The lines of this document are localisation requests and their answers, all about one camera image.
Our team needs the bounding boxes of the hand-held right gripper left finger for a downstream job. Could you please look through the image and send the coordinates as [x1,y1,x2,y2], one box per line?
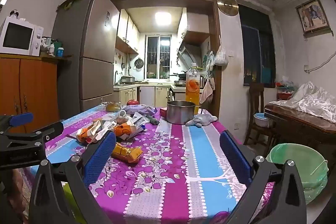
[28,131,117,224]

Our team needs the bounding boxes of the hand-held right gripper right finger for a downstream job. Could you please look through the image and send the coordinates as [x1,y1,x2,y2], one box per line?
[219,130,307,224]

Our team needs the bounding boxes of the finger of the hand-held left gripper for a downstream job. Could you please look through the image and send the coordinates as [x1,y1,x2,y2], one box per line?
[0,121,65,153]
[0,112,34,135]

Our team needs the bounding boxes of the orange white carton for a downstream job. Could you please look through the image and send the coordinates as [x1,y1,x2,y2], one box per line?
[76,123,104,143]

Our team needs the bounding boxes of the green plastic trash bin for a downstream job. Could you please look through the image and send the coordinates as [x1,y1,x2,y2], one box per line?
[266,143,329,205]

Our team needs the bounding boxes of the dark green fuzzy strip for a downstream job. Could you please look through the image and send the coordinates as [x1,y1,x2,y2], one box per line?
[143,115,160,125]

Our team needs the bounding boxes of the green plastic basin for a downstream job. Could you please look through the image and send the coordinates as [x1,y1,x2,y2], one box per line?
[266,143,329,205]

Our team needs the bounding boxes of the person's left forearm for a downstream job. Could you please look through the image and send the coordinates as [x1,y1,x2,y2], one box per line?
[0,169,33,224]

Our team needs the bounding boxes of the orange snack packet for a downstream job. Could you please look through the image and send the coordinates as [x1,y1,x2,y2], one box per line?
[112,143,143,165]

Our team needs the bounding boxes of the orange wooden cabinet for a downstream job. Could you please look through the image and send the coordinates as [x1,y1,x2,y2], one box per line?
[0,53,59,132]

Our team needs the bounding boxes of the purple floral striped tablecloth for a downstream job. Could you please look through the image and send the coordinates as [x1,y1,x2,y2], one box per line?
[26,105,276,224]

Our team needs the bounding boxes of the orange torn packet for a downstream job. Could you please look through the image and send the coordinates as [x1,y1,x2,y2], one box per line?
[113,123,139,141]

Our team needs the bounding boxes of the blue plastic basin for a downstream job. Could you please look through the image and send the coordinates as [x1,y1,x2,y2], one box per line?
[253,113,271,127]

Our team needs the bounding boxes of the grey cloth glove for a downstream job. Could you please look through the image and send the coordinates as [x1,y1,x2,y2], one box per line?
[185,113,219,127]

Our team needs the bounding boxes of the yellow pear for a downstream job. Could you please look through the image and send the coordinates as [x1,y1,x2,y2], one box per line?
[106,102,122,112]

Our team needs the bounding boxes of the crumpled white paper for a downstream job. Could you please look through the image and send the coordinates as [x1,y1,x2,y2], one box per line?
[131,112,147,132]

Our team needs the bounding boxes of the purple plastic bag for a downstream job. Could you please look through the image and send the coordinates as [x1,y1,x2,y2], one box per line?
[122,105,157,115]

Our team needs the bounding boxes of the dark wooden chair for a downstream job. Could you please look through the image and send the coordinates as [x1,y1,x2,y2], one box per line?
[244,82,280,147]

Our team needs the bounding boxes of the brown wooden dining table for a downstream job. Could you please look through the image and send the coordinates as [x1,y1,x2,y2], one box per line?
[264,102,336,161]

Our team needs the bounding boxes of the steel pot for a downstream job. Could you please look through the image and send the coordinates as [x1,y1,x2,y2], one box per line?
[167,101,201,125]

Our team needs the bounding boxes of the orange juice bottle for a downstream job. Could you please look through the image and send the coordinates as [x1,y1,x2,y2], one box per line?
[185,63,203,105]

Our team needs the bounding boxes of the cream kitchen base cabinets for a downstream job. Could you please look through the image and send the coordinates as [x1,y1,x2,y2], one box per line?
[113,84,202,109]

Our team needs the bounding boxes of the white microwave oven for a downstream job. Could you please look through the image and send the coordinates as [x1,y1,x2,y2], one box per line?
[0,16,44,57]

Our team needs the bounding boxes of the stacked red green baskets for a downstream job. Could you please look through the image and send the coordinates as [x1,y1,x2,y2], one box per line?
[276,80,296,101]

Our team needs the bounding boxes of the grey refrigerator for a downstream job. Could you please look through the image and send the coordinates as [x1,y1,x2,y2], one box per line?
[51,0,121,119]

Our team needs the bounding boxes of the hanging green white cloth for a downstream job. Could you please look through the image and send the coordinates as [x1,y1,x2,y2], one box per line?
[203,50,216,72]

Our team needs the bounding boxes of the hanging white plastic bag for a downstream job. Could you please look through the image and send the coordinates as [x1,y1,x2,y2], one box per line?
[214,35,229,66]

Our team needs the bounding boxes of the dark room window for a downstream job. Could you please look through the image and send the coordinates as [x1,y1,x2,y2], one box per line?
[238,4,277,88]

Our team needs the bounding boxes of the steel range hood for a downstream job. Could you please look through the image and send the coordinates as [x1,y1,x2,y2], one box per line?
[176,44,201,64]

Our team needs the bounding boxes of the barred kitchen window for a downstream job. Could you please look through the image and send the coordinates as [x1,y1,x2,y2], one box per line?
[145,35,171,79]

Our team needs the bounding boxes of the square ceiling light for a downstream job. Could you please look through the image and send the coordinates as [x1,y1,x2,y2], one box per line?
[155,12,172,26]

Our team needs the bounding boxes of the framed elephant picture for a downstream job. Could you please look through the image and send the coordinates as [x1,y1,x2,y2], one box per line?
[295,0,331,36]

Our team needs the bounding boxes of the white wall cable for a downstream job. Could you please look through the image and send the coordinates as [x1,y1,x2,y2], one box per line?
[304,49,336,73]

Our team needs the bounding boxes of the white wall cabinet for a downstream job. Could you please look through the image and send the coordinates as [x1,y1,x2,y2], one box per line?
[115,9,139,54]
[181,7,211,46]

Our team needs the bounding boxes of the gold round wall plate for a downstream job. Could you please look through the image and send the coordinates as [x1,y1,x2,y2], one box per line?
[217,0,239,15]

